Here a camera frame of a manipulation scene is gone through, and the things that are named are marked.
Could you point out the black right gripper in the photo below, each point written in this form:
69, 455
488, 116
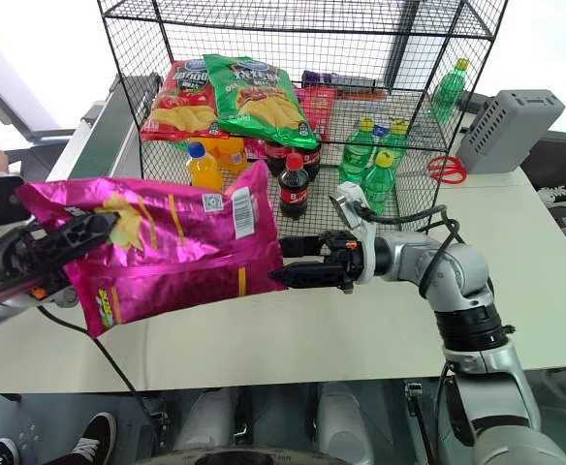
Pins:
343, 264

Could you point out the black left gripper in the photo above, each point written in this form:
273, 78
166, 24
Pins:
19, 254

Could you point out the magenta chip bag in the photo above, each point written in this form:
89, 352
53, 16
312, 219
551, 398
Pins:
181, 242

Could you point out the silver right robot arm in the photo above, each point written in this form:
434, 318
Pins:
462, 271

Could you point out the green conveyor belt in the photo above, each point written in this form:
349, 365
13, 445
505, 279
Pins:
101, 131

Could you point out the cola bottle red cap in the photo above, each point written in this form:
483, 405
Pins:
294, 189

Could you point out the green soda bottle yellow cap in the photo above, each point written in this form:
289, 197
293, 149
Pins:
355, 152
380, 186
450, 89
398, 143

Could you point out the orange juice bottle blue cap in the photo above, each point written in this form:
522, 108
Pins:
203, 169

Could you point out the red snack packet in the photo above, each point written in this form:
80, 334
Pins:
318, 109

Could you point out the green chip bag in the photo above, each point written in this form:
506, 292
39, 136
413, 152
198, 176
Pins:
259, 104

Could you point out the white robot leg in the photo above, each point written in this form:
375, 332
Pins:
343, 421
205, 421

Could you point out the black sneaker white laces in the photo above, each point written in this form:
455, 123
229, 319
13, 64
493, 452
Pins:
3, 453
91, 438

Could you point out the purple snack packet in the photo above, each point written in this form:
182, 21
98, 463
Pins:
319, 76

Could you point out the red chip bag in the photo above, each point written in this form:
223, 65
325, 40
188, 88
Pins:
181, 104

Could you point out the grey vented box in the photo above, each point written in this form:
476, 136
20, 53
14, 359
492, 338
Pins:
506, 128

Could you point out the dark sneaker white laces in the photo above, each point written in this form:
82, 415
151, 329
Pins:
564, 195

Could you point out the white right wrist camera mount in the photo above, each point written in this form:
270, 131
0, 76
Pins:
360, 220

